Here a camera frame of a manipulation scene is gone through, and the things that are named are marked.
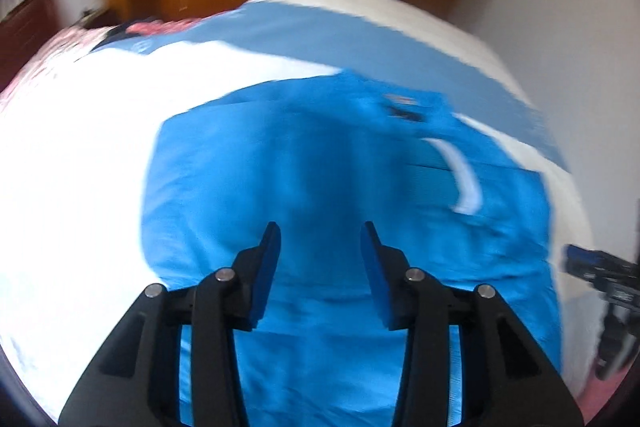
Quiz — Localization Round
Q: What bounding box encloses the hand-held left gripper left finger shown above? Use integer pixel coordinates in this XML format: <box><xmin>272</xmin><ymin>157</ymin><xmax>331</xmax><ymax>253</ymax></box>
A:
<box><xmin>59</xmin><ymin>221</ymin><xmax>282</xmax><ymax>427</ymax></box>

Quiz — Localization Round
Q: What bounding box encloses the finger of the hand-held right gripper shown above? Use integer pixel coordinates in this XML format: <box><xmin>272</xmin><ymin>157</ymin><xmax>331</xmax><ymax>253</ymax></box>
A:
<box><xmin>564</xmin><ymin>245</ymin><xmax>608</xmax><ymax>282</ymax></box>

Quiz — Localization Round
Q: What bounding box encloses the bright blue jacket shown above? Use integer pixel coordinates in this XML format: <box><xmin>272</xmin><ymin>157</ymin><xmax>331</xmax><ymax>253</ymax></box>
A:
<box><xmin>140</xmin><ymin>69</ymin><xmax>566</xmax><ymax>427</ymax></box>

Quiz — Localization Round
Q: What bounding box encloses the pink floral quilt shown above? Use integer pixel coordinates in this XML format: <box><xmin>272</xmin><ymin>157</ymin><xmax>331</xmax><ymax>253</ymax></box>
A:
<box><xmin>0</xmin><ymin>18</ymin><xmax>206</xmax><ymax>108</ymax></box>

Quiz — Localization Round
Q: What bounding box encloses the blue and white striped bedsheet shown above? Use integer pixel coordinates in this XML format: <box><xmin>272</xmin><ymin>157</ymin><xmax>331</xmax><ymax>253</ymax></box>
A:
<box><xmin>0</xmin><ymin>0</ymin><xmax>601</xmax><ymax>418</ymax></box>

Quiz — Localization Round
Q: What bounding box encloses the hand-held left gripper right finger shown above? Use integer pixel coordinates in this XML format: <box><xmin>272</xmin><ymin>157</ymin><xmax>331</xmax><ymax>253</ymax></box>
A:
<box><xmin>360</xmin><ymin>221</ymin><xmax>585</xmax><ymax>427</ymax></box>

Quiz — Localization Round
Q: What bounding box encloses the dark red wooden headboard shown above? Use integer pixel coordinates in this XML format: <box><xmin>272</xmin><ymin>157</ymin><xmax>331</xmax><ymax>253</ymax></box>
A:
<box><xmin>0</xmin><ymin>0</ymin><xmax>61</xmax><ymax>92</ymax></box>

